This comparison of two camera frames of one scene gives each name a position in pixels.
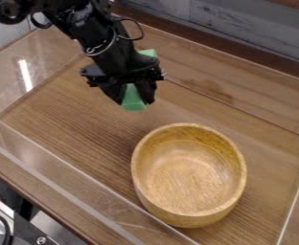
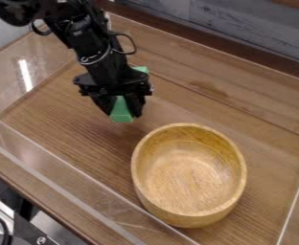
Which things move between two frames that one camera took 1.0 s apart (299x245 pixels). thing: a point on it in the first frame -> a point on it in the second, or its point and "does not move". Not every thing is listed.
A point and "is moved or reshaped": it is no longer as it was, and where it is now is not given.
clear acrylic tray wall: (210, 168) does not move
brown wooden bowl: (189, 172) does not move
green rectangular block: (132, 101) is moved or reshaped
